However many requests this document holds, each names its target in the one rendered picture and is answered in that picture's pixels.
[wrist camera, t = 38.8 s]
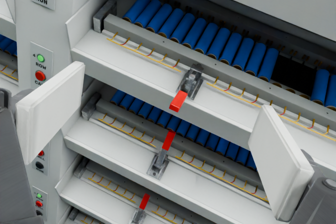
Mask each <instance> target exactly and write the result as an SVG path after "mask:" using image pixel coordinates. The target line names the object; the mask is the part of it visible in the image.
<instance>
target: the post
mask: <svg viewBox="0 0 336 224"><path fill-rule="evenodd" d="M87 1H88V0H55V10H52V9H50V8H48V7H46V6H43V5H41V4H39V3H37V2H34V1H32V0H15V21H16V43H17V65H18V86H19V92H20V91H22V90H26V89H30V88H31V47H30V42H33V43H35V44H37V45H40V46H42V47H44V48H46V49H48V50H50V51H52V52H53V65H52V77H54V76H55V75H57V74H58V73H59V72H61V71H62V70H64V69H65V68H66V67H68V66H69V65H71V64H72V63H73V61H72V56H71V51H70V46H69V40H68V35H67V30H66V25H65V23H66V22H67V21H68V20H69V19H70V18H71V17H72V16H73V15H74V14H75V13H76V12H77V11H78V10H79V9H80V8H81V7H82V6H83V5H84V4H85V3H86V2H87ZM94 79H95V78H93V77H91V76H89V75H87V74H84V79H83V87H82V94H83V93H84V91H85V90H86V89H87V87H88V86H89V85H90V84H91V82H92V81H93V80H94ZM78 154H79V153H77V152H75V151H73V150H71V149H69V148H67V146H66V143H65V140H64V137H63V135H62V132H61V129H59V131H58V132H57V133H56V134H55V135H54V136H53V138H52V139H51V140H50V142H49V167H48V176H47V175H45V174H43V173H41V172H39V171H37V170H35V169H33V168H32V162H31V163H29V164H28V165H26V164H25V169H26V173H27V177H28V181H29V185H30V189H31V193H32V196H33V186H34V187H36V188H38V189H40V190H42V191H44V192H45V193H47V218H46V221H43V222H44V224H58V222H59V220H60V219H61V217H62V216H63V214H64V213H65V211H66V210H67V208H68V206H69V204H68V203H66V202H64V201H62V200H61V198H60V196H59V195H58V193H57V191H56V189H55V187H56V185H57V184H58V182H59V181H60V180H61V178H62V177H63V175H64V174H65V172H66V171H67V169H68V168H69V167H70V165H71V164H72V162H73V161H74V159H75V158H76V157H77V155H78Z"/></svg>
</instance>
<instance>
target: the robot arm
mask: <svg viewBox="0 0 336 224"><path fill-rule="evenodd" d="M85 66H86V65H84V63H83V62H79V61H75V62H73V63H72V64H70V65H69V66H68V67H66V68H65V69H63V70H62V71H61V72H59V73H58V74H56V75H55V76H54V77H52V78H51V79H49V80H48V81H47V82H45V83H44V84H42V85H41V86H40V87H38V88H37V89H33V88H28V89H25V90H22V91H20V92H18V93H17V94H16V95H14V96H12V93H11V91H10V90H8V89H6V88H1V87H0V224H44V220H43V218H42V216H41V215H37V212H36V208H35V204H34V200H33V196H32V192H31V188H30V184H29V180H28V176H27V171H26V167H25V165H28V164H29V163H31V162H32V161H33V160H34V158H35V157H36V156H37V155H38V154H39V153H40V151H41V150H42V149H43V148H44V147H45V146H46V145H47V143H48V142H49V141H50V140H51V139H52V138H53V136H54V135H55V134H56V133H57V132H58V131H59V129H60V128H61V127H62V126H63V125H64V124H65V123H66V121H67V120H68V119H69V118H70V117H71V116H72V114H73V113H74V112H75V111H76V110H77V109H78V107H79V106H80V105H81V99H82V91H83V83H84V74H85ZM248 146H249V148H250V151H251V154H252V157H253V160H254V162H255V165H256V168H257V171H258V173H259V176H260V179H261V182H262V185H263V187H264V190H265V193H266V196H267V198H268V201H269V204H270V207H271V210H272V212H273V215H274V218H275V219H276V220H277V221H281V222H286V223H289V224H336V181H334V180H332V179H330V178H327V177H325V176H324V174H323V173H322V171H321V170H320V168H319V167H318V165H317V164H316V163H315V161H314V160H313V158H312V157H311V155H309V154H308V153H307V152H306V151H305V150H303V149H300V148H299V147H298V145H297V143H296V142H295V140H294V139H293V137H292V136H291V134H290V133H289V131H288V130H287V128H286V127H285V125H284V124H283V122H282V121H281V119H280V118H279V116H278V115H277V113H276V111H275V110H274V108H273V107H272V106H270V105H266V104H264V105H262V106H261V108H260V110H259V113H258V116H257V119H256V121H255V124H254V127H253V129H252V132H251V135H250V138H249V140H248ZM295 211H296V212H295Z"/></svg>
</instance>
